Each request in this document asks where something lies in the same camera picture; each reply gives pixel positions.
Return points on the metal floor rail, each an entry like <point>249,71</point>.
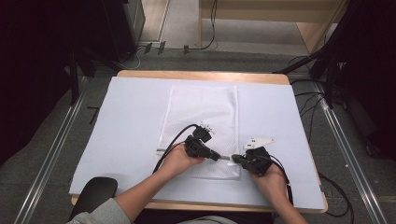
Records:
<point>49,158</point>
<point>351,161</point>

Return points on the black chair armrest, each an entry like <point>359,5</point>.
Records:
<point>93,191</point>

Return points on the black curtain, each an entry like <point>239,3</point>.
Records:
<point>370,62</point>
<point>34,62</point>

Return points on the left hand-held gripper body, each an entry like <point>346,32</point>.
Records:
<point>197,146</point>

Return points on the person's left hand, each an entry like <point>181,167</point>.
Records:
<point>177,160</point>

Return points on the grey sleeve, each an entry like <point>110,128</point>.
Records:
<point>102,214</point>

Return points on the black stand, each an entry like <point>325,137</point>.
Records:
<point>327,71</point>
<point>74,77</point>

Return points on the white table cover sheet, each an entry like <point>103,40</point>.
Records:
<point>124,130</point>

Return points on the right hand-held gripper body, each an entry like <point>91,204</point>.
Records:
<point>257,160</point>

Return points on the wooden table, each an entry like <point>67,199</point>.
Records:
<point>202,75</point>

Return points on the person's right hand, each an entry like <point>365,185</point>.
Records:
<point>274,180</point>

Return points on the dark cabinet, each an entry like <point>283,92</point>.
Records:
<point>124,28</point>

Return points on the person's grey clothing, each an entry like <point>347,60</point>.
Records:
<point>205,220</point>

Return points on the light wooden desk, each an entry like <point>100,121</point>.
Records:
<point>267,9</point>

